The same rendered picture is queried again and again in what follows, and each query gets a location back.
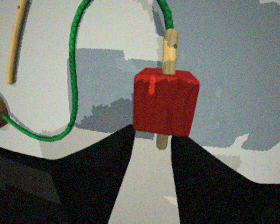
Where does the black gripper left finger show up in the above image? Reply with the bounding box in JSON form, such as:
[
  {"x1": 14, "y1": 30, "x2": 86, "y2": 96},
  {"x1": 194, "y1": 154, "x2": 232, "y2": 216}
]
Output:
[{"x1": 0, "y1": 124, "x2": 136, "y2": 224}]

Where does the red block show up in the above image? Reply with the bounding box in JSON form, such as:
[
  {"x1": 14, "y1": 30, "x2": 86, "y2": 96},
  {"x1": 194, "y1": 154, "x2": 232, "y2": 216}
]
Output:
[{"x1": 133, "y1": 68, "x2": 200, "y2": 137}]

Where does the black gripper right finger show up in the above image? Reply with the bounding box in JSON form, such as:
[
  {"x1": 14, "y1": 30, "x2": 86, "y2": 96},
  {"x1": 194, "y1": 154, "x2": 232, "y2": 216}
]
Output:
[{"x1": 171, "y1": 135, "x2": 280, "y2": 224}]

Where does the thin wooden stick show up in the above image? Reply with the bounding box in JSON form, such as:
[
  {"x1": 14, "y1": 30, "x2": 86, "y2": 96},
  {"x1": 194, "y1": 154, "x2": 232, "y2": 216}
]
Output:
[{"x1": 6, "y1": 0, "x2": 30, "y2": 85}]

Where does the green string with wooden stick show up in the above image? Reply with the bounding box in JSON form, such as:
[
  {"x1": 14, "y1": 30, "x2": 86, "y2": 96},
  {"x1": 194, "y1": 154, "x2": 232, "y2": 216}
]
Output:
[{"x1": 3, "y1": 0, "x2": 179, "y2": 151}]

